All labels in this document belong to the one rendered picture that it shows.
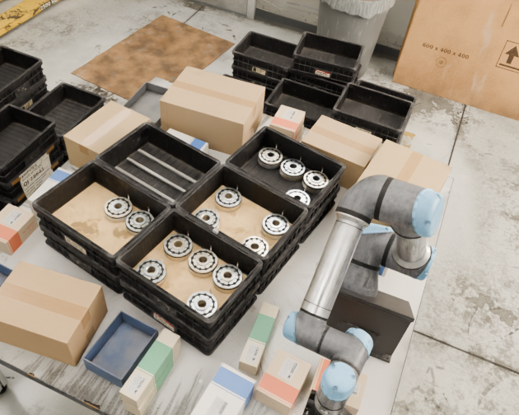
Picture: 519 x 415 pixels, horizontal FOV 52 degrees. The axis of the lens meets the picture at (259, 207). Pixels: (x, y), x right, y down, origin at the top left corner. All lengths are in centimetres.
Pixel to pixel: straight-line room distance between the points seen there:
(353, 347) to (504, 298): 197
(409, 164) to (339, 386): 126
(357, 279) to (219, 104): 108
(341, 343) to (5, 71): 270
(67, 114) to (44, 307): 166
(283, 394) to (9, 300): 91
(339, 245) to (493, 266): 207
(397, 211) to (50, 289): 113
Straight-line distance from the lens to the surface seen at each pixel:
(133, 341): 191
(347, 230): 137
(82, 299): 183
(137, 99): 280
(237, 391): 172
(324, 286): 136
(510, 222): 365
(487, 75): 441
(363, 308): 174
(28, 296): 188
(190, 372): 185
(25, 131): 305
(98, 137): 235
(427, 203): 134
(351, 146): 238
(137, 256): 190
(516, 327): 317
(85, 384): 187
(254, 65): 358
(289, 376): 178
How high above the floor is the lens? 238
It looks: 48 degrees down
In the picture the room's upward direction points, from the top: 7 degrees clockwise
